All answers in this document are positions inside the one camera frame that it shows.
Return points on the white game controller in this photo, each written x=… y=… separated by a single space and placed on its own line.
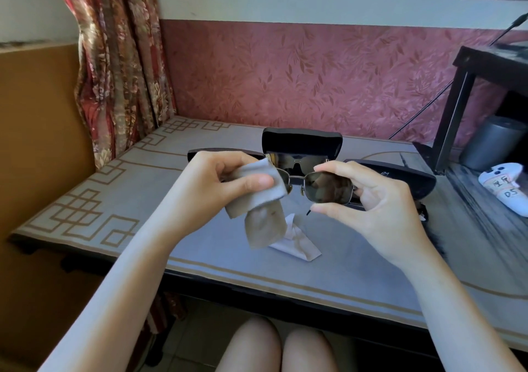
x=505 y=186

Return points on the black shelf stand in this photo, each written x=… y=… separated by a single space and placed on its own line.
x=453 y=108

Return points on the person's left leg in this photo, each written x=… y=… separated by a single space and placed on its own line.
x=249 y=347

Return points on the metal frame sunglasses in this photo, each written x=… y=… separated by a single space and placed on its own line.
x=328 y=187

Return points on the brown wooden panel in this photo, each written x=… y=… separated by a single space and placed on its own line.
x=37 y=145

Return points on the slim black glasses case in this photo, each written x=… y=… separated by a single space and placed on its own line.
x=218 y=151

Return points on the dark wooden table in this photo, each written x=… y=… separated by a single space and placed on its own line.
x=247 y=293

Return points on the person's right forearm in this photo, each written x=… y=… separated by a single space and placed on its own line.
x=453 y=314

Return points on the person's left forearm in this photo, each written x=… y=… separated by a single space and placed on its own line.
x=119 y=285

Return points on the red floral curtain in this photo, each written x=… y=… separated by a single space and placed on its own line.
x=119 y=62

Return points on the white folded paper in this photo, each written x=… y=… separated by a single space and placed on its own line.
x=298 y=244

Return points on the person's left thumb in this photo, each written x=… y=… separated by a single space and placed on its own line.
x=249 y=185

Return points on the person's leg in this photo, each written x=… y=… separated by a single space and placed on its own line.
x=309 y=351
x=249 y=347

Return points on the black glasses case with logo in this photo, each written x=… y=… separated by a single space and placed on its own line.
x=406 y=178

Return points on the gray cylindrical container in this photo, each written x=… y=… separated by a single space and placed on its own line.
x=491 y=143

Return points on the person's right hand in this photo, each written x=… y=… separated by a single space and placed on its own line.
x=392 y=219

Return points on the person's left hand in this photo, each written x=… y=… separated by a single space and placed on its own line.
x=194 y=198

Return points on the person's right leg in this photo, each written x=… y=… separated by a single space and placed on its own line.
x=309 y=351

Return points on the gray patterned table mat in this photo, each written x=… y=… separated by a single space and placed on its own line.
x=123 y=186

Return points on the open black glasses case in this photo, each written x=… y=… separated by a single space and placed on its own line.
x=302 y=141

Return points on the person's right thumb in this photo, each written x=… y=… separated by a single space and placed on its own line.
x=334 y=212

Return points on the gray cleaning cloth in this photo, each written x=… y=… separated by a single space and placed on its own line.
x=264 y=223

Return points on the black sunglasses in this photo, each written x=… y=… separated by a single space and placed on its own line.
x=303 y=162

